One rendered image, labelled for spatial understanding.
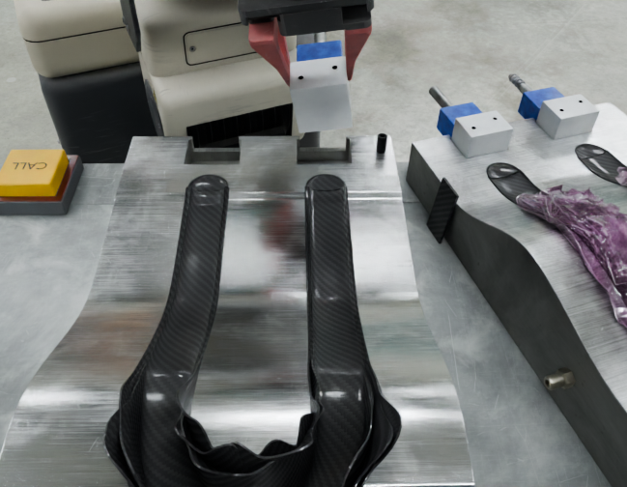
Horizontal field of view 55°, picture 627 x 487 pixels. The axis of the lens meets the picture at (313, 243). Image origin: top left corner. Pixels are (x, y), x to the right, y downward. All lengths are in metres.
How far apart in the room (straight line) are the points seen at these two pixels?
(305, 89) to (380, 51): 2.10
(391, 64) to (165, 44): 1.76
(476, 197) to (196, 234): 0.28
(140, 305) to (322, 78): 0.24
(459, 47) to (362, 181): 2.18
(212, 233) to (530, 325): 0.28
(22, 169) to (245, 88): 0.33
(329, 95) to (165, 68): 0.39
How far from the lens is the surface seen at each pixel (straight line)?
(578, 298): 0.52
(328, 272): 0.50
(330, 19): 0.49
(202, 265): 0.51
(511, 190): 0.65
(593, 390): 0.51
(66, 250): 0.67
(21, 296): 0.65
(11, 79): 2.67
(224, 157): 0.64
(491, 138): 0.67
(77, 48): 1.14
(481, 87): 2.48
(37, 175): 0.71
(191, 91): 0.87
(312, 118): 0.56
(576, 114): 0.73
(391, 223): 0.54
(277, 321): 0.45
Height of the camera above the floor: 1.26
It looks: 46 degrees down
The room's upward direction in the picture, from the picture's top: 1 degrees clockwise
